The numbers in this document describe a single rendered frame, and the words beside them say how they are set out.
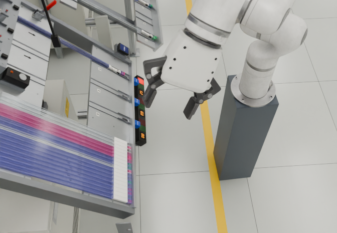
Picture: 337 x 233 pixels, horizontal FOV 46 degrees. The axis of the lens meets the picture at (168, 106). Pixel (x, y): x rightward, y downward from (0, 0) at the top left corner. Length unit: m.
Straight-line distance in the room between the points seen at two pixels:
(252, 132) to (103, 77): 0.72
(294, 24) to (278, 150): 1.15
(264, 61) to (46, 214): 0.97
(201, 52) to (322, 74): 2.15
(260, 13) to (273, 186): 1.68
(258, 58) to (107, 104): 0.59
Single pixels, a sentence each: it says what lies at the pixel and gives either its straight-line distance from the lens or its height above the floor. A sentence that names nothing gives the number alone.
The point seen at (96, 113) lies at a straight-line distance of 1.46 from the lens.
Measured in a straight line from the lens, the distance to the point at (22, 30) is 1.48.
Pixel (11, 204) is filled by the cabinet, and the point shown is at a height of 0.62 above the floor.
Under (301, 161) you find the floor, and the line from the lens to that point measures 2.40.
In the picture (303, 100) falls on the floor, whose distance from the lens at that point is 2.65.
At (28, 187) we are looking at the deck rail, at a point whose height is 0.98.
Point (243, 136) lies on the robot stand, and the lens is 1.84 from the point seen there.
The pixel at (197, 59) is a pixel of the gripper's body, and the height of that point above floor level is 1.48.
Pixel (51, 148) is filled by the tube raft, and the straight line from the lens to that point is 1.27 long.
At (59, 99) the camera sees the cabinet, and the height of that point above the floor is 0.62.
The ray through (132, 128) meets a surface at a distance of 1.52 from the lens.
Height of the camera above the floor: 2.02
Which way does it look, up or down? 55 degrees down
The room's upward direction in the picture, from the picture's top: straight up
